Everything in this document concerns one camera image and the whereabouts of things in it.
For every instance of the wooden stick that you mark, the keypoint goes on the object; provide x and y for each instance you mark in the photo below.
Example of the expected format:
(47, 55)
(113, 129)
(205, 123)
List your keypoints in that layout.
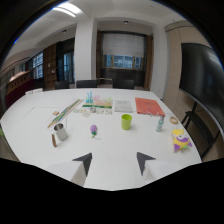
(53, 140)

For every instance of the window blind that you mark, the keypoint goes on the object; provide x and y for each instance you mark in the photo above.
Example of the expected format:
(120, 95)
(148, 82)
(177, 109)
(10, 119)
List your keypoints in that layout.
(123, 45)

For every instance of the wooden block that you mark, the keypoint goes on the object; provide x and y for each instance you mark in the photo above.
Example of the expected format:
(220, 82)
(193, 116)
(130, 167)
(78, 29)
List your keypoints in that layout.
(55, 113)

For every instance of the black chair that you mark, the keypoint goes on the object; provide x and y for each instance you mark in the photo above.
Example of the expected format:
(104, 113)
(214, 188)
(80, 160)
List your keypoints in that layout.
(62, 85)
(86, 83)
(123, 83)

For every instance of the colourful picture book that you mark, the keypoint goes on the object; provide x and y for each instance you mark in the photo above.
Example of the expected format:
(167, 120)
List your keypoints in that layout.
(98, 102)

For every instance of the orange folder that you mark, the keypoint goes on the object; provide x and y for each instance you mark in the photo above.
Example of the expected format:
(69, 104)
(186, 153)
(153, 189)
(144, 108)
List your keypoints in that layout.
(149, 106)

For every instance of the large black screen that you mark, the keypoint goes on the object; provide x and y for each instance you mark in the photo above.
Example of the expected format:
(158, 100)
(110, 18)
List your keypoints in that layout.
(204, 83)

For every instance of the wooden counter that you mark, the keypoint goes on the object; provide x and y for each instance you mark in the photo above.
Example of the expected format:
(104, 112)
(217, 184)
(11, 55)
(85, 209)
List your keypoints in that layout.
(18, 84)

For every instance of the tape roll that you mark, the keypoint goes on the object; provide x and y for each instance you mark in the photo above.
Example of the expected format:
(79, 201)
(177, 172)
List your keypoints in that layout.
(173, 120)

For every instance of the long striped board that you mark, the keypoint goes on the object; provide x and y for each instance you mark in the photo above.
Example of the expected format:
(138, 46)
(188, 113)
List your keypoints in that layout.
(65, 112)

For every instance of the metal cup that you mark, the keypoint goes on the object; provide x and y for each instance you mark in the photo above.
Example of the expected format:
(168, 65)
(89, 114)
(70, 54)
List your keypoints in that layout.
(61, 131)

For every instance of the green plastic cup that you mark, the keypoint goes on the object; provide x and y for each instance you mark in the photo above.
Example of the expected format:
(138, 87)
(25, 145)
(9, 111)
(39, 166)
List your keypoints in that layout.
(126, 121)

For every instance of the white booklet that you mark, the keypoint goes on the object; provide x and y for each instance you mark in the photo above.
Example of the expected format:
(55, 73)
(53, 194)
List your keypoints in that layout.
(123, 106)

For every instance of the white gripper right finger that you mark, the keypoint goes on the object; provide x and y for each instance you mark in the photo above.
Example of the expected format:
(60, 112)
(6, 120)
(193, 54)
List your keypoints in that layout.
(150, 166)

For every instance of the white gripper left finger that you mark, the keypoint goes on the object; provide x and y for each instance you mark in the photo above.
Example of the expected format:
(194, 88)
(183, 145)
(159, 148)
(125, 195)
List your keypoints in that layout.
(78, 168)

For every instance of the small patterned bottle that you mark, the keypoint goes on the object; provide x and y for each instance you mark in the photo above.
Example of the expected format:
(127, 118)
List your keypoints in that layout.
(160, 124)

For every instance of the yellow purple plush toy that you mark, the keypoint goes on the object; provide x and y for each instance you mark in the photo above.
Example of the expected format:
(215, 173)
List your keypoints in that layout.
(180, 140)

